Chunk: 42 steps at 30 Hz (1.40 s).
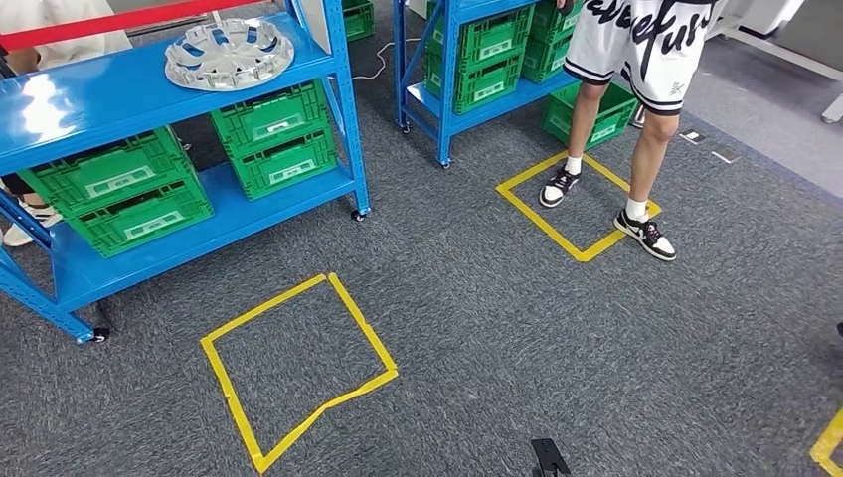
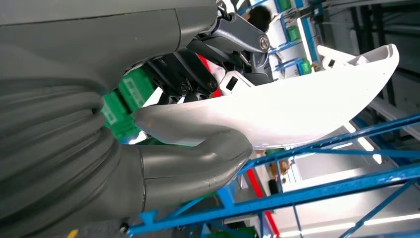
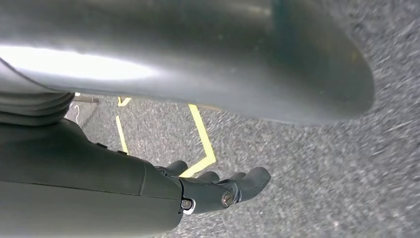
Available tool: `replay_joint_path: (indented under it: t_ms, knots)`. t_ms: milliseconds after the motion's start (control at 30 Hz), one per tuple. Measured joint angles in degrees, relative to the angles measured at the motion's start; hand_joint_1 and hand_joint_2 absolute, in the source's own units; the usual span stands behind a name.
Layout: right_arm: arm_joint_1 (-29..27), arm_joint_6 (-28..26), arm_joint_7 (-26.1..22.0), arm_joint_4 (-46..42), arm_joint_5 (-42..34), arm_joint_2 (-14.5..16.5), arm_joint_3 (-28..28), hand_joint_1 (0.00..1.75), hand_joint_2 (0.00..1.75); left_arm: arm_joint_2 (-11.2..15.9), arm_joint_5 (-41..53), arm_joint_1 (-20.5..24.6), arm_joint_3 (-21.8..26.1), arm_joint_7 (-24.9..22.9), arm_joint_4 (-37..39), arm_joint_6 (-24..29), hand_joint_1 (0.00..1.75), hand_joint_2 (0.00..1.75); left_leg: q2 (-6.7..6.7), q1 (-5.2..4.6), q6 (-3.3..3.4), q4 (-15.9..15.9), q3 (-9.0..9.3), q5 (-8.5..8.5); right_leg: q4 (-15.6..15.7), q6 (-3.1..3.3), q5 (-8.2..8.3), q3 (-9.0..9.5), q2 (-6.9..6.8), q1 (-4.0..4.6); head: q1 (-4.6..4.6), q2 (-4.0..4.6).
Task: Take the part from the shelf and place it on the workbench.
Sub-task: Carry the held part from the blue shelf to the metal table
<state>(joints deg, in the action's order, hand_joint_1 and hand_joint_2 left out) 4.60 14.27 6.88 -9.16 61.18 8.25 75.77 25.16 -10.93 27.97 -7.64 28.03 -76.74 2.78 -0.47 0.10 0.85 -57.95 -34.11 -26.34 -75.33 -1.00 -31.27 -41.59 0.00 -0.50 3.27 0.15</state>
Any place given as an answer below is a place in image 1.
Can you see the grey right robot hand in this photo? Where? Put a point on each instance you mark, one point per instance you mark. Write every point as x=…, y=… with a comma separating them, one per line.
x=550, y=459

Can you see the handheld remote controller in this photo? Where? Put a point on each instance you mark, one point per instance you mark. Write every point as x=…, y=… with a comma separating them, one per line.
x=565, y=8

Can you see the blue metal shelf rack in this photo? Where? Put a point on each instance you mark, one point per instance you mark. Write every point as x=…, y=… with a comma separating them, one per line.
x=132, y=92
x=425, y=99

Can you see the yellow floor tape square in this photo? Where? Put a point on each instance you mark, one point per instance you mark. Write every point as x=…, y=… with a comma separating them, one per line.
x=363, y=324

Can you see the metal floor socket plate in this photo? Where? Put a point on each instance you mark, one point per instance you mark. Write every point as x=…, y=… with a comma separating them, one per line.
x=726, y=155
x=692, y=137

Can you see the person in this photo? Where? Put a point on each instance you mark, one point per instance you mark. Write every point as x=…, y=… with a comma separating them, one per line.
x=645, y=46
x=72, y=8

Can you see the white desk leg panel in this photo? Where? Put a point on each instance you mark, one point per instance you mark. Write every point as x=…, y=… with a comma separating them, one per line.
x=315, y=23

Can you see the silver wheel hubcap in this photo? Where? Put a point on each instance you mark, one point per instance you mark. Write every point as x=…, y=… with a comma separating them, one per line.
x=227, y=56

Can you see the red barrier belt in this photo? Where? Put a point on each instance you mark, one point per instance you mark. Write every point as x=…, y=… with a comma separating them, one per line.
x=99, y=23

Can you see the white desk frame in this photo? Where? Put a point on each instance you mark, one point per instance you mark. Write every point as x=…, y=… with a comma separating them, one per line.
x=770, y=13

